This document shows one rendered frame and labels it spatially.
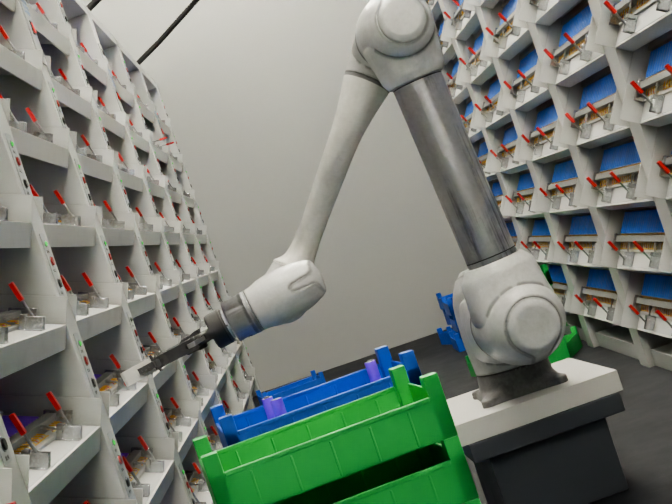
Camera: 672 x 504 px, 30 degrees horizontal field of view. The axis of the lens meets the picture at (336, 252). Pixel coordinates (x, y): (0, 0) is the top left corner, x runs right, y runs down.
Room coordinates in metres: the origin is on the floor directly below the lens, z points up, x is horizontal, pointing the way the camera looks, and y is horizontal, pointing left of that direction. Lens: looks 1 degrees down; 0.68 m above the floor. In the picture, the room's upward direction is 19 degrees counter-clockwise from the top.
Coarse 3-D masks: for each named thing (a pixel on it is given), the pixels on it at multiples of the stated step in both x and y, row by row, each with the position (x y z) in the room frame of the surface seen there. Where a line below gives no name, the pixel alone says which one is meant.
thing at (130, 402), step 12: (96, 360) 2.95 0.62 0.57; (108, 360) 2.95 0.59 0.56; (120, 360) 2.95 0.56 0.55; (96, 372) 2.95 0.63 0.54; (120, 372) 2.94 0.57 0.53; (144, 384) 2.91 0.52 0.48; (108, 396) 2.35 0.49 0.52; (120, 396) 2.68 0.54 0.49; (132, 396) 2.69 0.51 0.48; (144, 396) 2.90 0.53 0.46; (108, 408) 2.35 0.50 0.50; (120, 408) 2.50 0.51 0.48; (132, 408) 2.69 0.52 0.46; (120, 420) 2.51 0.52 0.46
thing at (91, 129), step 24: (48, 0) 3.66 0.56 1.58; (48, 48) 3.66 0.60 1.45; (72, 48) 3.66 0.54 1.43; (72, 72) 3.66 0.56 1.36; (72, 120) 3.66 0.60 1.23; (96, 120) 3.66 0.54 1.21; (96, 144) 3.66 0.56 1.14; (96, 192) 3.66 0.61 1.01; (120, 192) 3.66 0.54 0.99; (120, 264) 3.66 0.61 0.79; (144, 264) 3.66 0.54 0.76; (144, 336) 3.66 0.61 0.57; (168, 336) 3.66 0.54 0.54; (168, 384) 3.66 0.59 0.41; (192, 456) 3.66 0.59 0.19
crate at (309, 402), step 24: (384, 360) 2.01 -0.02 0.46; (408, 360) 1.83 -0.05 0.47; (336, 384) 2.01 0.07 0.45; (360, 384) 2.01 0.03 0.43; (384, 384) 1.82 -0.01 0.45; (216, 408) 1.96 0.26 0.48; (288, 408) 1.99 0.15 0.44; (312, 408) 1.80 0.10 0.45; (240, 432) 1.78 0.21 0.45; (264, 432) 1.79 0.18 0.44
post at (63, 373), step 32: (0, 128) 2.27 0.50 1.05; (0, 160) 2.26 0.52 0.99; (0, 192) 2.26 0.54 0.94; (32, 224) 2.26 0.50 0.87; (0, 256) 2.26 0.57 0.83; (32, 256) 2.26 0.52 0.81; (0, 288) 2.26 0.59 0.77; (32, 288) 2.26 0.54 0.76; (64, 288) 2.35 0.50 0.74; (64, 352) 2.26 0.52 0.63; (0, 384) 2.25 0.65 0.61; (32, 384) 2.26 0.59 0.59; (64, 384) 2.26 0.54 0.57; (96, 384) 2.34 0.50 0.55; (96, 480) 2.26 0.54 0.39
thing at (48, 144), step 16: (0, 96) 2.53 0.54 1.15; (16, 128) 2.52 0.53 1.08; (32, 128) 2.95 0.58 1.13; (48, 128) 2.95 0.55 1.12; (64, 128) 2.96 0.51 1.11; (16, 144) 2.42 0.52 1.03; (32, 144) 2.56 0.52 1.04; (48, 144) 2.72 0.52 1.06; (64, 144) 2.96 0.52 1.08; (48, 160) 2.73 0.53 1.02; (64, 160) 2.91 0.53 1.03
